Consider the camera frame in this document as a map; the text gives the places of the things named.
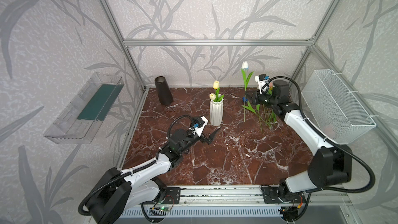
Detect white artificial tulip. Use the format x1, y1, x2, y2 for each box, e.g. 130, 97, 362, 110
240, 61, 253, 122

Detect yellow artificial tulip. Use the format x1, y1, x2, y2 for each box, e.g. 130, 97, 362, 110
213, 80, 220, 94

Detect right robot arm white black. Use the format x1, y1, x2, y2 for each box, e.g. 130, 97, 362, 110
245, 80, 352, 195

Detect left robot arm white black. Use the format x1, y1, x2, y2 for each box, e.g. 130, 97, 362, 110
78, 128, 217, 224

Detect white ribbed ceramic vase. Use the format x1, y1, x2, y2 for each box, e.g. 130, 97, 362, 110
209, 100, 224, 126

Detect black cylindrical vase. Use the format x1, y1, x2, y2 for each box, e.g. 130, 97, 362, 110
154, 76, 174, 105

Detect bunch of artificial tulips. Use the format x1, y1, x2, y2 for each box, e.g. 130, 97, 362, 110
242, 81, 277, 133

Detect green circuit board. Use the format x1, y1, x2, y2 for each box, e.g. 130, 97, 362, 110
151, 205, 174, 214

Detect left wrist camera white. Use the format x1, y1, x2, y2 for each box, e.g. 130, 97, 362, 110
190, 116, 208, 137

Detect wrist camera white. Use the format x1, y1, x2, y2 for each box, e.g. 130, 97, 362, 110
190, 116, 208, 137
255, 74, 269, 94

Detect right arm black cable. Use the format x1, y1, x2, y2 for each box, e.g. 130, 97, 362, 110
262, 76, 376, 194

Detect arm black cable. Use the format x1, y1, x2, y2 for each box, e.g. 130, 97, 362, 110
77, 158, 158, 217
262, 76, 376, 194

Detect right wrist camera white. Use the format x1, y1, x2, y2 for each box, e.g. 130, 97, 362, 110
255, 74, 269, 94

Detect white wire mesh basket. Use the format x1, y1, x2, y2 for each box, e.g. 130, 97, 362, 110
302, 69, 376, 145

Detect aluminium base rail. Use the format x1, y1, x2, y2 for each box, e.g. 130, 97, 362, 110
118, 184, 352, 218

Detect clear plastic wall tray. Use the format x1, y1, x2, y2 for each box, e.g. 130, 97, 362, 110
44, 72, 124, 144

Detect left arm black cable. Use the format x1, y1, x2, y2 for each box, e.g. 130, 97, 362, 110
77, 158, 158, 217

